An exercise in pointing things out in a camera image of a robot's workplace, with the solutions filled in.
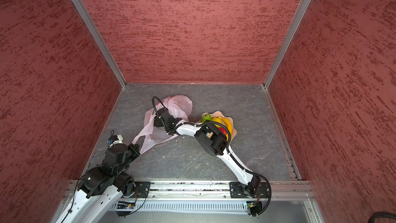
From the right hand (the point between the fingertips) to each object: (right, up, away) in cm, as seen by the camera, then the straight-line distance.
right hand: (158, 120), depth 98 cm
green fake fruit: (+31, +3, -8) cm, 32 cm away
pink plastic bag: (+15, +9, -13) cm, 22 cm away
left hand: (-3, -12, -21) cm, 24 cm away
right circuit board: (+54, -38, -27) cm, 71 cm away
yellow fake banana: (+39, +1, -5) cm, 40 cm away
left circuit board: (-10, -38, -25) cm, 46 cm away
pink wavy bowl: (+39, +4, 0) cm, 39 cm away
